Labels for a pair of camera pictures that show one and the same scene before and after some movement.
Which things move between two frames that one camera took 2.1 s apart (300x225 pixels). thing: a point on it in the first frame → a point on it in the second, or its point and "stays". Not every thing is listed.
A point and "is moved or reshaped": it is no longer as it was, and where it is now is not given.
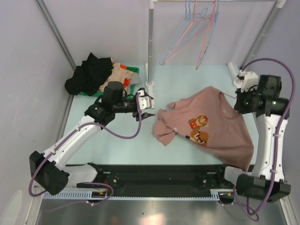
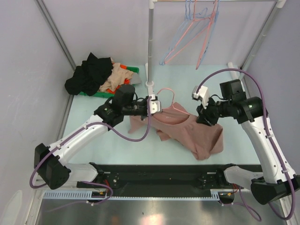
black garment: [88, 77] stays
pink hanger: [225, 93] is moved or reshaped
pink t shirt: [207, 117] is moved or reshaped
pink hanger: [203, 50] stays
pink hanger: [165, 62] stays
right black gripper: [238, 106] → [204, 117]
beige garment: [119, 73] stays
